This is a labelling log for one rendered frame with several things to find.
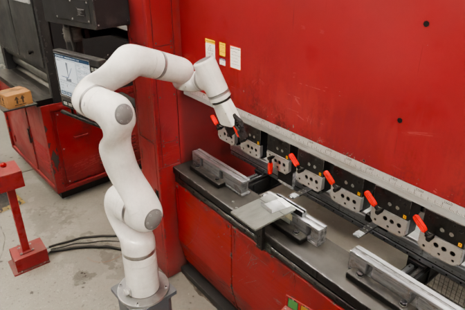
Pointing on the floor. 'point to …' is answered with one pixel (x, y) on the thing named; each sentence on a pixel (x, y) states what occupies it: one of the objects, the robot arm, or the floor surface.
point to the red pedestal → (23, 260)
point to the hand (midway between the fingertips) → (236, 134)
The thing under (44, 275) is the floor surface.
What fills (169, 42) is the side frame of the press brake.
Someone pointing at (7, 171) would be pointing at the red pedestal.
